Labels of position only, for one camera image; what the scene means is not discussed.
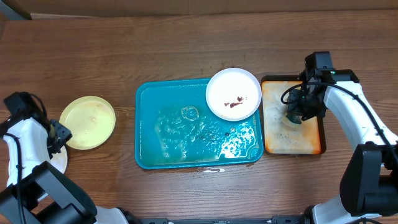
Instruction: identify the green yellow scrubbing sponge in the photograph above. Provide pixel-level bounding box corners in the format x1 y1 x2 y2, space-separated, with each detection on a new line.
281 113 302 129

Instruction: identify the white plate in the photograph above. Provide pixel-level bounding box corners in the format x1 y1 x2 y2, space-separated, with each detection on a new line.
50 146 68 174
205 68 262 121

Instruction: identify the light green plate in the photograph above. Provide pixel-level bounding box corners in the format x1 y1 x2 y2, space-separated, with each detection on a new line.
59 96 116 150

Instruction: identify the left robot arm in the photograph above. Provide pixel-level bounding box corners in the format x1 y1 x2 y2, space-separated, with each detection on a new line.
1 92 139 224

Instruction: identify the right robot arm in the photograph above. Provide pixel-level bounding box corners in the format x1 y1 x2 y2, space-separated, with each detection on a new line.
280 51 397 223

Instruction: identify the black tray with soapy water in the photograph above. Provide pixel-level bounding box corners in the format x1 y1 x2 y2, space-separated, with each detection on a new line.
261 75 326 155

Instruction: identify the teal plastic tray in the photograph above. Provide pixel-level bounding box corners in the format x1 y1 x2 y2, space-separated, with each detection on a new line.
135 78 264 169

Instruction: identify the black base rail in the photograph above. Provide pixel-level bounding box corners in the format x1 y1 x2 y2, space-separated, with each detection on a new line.
140 215 312 224

